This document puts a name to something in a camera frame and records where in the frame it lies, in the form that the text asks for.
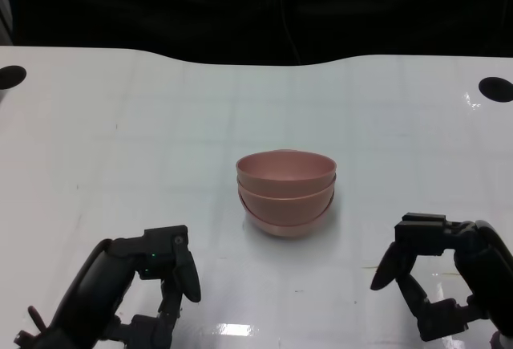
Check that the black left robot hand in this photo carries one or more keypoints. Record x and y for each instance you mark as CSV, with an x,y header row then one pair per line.
x,y
96,285

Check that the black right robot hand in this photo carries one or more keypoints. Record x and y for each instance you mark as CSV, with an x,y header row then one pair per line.
x,y
489,269

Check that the pink bowl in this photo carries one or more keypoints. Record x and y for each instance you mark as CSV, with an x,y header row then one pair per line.
x,y
286,231
286,209
284,170

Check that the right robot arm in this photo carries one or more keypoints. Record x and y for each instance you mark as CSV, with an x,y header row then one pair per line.
x,y
505,341

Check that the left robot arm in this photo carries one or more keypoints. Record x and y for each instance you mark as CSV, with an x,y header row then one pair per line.
x,y
26,339

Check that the black round table grommet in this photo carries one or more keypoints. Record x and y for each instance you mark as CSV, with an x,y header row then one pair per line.
x,y
497,89
12,76

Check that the black backdrop curtain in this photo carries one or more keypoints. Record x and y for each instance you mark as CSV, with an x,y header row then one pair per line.
x,y
160,4

